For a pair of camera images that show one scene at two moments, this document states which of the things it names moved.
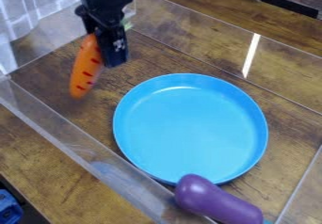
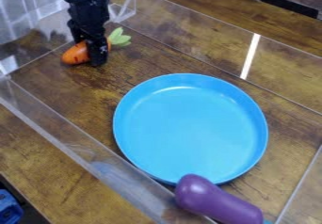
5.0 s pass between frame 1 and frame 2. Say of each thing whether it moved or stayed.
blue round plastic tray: stayed
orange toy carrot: moved
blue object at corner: stayed
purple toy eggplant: stayed
